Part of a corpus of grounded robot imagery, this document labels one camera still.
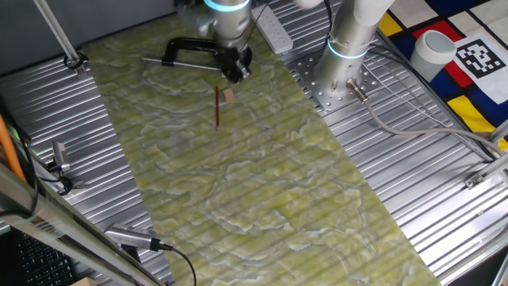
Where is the green marble pattern mat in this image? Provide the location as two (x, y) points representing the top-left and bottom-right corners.
(82, 13), (443, 286)

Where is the black camera cable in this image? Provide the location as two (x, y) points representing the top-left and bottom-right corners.
(158, 242), (198, 286)

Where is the red pencil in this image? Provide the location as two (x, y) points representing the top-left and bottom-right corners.
(214, 85), (221, 133)

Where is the aluminium corner bracket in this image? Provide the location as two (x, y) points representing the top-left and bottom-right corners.
(463, 152), (508, 191)

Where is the small grey camera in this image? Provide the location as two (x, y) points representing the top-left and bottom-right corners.
(51, 140), (72, 174)

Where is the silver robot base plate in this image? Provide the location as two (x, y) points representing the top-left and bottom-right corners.
(291, 48), (383, 113)

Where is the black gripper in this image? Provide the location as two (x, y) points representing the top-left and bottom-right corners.
(214, 44), (253, 85)

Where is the orange cable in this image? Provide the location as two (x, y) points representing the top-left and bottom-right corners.
(0, 114), (27, 184)

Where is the white fiducial marker sheet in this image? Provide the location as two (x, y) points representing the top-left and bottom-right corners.
(452, 32), (508, 106)

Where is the black C-clamp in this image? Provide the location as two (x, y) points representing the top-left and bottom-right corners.
(140, 36), (224, 72)

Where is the silver ribbed depth camera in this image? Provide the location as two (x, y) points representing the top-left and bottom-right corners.
(103, 222), (162, 253)

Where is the black keyboard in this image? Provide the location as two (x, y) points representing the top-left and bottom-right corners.
(13, 231), (79, 286)

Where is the aluminium profile pole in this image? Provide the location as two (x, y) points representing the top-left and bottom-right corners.
(32, 0), (90, 78)

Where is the colourful block pattern cloth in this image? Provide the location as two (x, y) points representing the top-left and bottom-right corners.
(376, 0), (508, 153)

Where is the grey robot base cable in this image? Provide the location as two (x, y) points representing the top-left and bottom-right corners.
(345, 77), (508, 157)

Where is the aluminium frame beam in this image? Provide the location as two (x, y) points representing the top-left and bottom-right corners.
(0, 161), (164, 286)

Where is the white power strip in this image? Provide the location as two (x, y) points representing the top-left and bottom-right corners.
(250, 4), (294, 56)

